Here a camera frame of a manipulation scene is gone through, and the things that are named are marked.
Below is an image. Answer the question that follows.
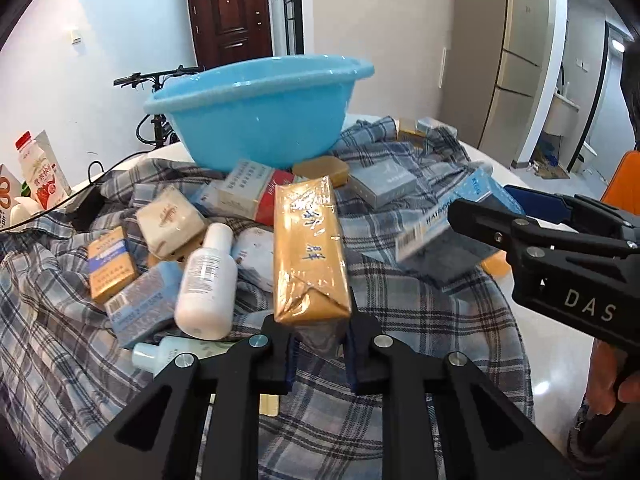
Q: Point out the brown cardboard box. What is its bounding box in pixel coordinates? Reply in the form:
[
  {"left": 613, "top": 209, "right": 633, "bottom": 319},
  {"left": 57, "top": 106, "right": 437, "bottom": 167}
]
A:
[{"left": 0, "top": 162, "right": 23, "bottom": 226}]

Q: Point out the pale blue sachet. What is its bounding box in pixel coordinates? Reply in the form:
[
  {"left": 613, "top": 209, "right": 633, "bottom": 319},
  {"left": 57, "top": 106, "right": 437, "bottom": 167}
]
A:
[{"left": 232, "top": 227, "right": 277, "bottom": 292}]

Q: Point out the brown box with blue label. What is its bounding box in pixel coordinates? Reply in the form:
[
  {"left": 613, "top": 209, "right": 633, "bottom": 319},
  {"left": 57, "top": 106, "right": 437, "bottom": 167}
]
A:
[{"left": 89, "top": 226, "right": 138, "bottom": 303}]

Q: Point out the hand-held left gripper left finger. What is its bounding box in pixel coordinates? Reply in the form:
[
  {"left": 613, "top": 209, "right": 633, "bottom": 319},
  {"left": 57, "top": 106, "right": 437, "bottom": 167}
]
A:
[{"left": 60, "top": 314, "right": 297, "bottom": 480}]

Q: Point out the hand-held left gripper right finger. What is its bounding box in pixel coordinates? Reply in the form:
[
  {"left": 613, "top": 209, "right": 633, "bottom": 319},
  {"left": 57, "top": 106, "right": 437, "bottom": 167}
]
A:
[{"left": 344, "top": 287, "right": 571, "bottom": 480}]

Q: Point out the grey blue box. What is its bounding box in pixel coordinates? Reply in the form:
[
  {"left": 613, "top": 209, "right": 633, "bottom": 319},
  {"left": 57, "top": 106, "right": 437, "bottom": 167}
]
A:
[{"left": 350, "top": 162, "right": 417, "bottom": 208}]

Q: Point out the tan perforated case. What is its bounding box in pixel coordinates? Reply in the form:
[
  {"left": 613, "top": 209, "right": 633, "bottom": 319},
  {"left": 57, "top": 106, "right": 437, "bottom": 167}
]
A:
[{"left": 147, "top": 245, "right": 188, "bottom": 267}]

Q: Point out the cream soap packet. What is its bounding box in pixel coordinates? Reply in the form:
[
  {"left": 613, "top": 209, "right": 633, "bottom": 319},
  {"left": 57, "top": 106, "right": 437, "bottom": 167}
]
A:
[{"left": 136, "top": 186, "right": 207, "bottom": 260}]

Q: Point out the light blue barcode box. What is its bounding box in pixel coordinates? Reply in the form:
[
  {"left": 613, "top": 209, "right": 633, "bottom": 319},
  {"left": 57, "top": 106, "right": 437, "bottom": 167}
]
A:
[{"left": 106, "top": 261, "right": 183, "bottom": 348}]

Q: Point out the blue white lettered box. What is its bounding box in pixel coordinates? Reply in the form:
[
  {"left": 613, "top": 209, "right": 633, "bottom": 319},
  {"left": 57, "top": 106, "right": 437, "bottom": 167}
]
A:
[{"left": 396, "top": 167, "right": 523, "bottom": 288}]

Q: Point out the orange chair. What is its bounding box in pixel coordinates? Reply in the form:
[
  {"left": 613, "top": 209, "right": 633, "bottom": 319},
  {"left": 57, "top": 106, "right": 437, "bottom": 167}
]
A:
[{"left": 600, "top": 152, "right": 640, "bottom": 206}]

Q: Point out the black bicycle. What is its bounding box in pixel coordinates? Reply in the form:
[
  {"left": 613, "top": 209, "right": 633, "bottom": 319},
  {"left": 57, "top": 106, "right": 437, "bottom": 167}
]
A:
[{"left": 113, "top": 65, "right": 206, "bottom": 148}]

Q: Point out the dark brown door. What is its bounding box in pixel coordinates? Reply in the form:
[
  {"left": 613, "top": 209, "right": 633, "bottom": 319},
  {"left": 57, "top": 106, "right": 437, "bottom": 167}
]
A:
[{"left": 186, "top": 0, "right": 273, "bottom": 72}]

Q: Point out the white and red box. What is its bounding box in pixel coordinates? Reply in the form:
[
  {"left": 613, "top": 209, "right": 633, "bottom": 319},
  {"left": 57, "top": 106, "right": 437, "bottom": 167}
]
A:
[{"left": 192, "top": 159, "right": 296, "bottom": 223}]

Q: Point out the person's right hand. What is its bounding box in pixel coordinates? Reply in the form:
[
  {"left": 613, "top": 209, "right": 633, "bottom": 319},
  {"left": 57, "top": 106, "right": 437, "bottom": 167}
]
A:
[{"left": 586, "top": 340, "right": 640, "bottom": 416}]

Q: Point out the gold box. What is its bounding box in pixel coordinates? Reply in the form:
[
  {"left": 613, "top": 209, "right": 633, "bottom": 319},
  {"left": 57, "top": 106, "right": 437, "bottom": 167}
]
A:
[{"left": 397, "top": 119, "right": 428, "bottom": 142}]

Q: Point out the long golden brown pack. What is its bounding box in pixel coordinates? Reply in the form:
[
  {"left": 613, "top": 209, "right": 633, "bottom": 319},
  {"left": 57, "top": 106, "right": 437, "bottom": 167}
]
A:
[{"left": 273, "top": 175, "right": 352, "bottom": 325}]

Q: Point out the black cable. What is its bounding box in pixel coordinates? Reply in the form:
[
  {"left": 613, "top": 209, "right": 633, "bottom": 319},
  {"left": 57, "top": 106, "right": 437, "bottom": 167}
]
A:
[{"left": 0, "top": 152, "right": 151, "bottom": 233}]

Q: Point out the red capped milk bottle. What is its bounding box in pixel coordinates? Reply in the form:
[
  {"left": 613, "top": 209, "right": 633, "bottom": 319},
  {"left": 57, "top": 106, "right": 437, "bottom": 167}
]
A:
[{"left": 15, "top": 131, "right": 66, "bottom": 211}]

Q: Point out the black framed glass door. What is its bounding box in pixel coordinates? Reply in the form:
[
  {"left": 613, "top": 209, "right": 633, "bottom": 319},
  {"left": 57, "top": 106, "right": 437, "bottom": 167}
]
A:
[{"left": 280, "top": 0, "right": 306, "bottom": 58}]

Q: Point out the light blue tube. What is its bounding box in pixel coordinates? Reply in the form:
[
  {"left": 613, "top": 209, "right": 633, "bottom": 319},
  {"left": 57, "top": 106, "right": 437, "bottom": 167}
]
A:
[{"left": 131, "top": 336, "right": 236, "bottom": 376}]

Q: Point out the blue plaid shirt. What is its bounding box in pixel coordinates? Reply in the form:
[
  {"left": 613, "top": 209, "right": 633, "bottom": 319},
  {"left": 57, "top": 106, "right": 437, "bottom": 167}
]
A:
[{"left": 0, "top": 116, "right": 536, "bottom": 480}]

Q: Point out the black power adapter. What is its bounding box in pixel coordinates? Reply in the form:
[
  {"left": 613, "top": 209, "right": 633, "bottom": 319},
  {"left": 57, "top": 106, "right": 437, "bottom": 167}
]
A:
[{"left": 67, "top": 190, "right": 108, "bottom": 231}]

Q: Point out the white utility sink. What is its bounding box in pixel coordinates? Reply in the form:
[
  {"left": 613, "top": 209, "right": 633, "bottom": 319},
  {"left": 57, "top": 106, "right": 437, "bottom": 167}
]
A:
[{"left": 542, "top": 95, "right": 581, "bottom": 136}]

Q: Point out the white plastic bottle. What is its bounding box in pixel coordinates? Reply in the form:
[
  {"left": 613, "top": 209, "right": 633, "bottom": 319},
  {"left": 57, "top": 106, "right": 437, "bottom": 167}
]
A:
[{"left": 175, "top": 222, "right": 238, "bottom": 339}]

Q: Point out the blue plastic basin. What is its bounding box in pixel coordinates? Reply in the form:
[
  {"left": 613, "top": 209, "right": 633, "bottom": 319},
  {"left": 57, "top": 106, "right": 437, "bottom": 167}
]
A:
[{"left": 144, "top": 55, "right": 376, "bottom": 172}]

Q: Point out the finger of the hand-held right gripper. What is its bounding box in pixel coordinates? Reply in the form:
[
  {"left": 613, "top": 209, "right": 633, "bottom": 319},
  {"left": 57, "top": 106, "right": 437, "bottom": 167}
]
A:
[
  {"left": 446, "top": 198, "right": 627, "bottom": 262},
  {"left": 503, "top": 185, "right": 640, "bottom": 242}
]

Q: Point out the beige refrigerator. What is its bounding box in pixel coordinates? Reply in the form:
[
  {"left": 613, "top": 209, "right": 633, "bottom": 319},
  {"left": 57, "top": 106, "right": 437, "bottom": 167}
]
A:
[{"left": 475, "top": 0, "right": 557, "bottom": 151}]

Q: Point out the cardboard clutter on floor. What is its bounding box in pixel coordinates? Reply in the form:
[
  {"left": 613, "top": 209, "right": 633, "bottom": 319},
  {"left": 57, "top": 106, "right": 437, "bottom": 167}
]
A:
[{"left": 525, "top": 145, "right": 571, "bottom": 178}]

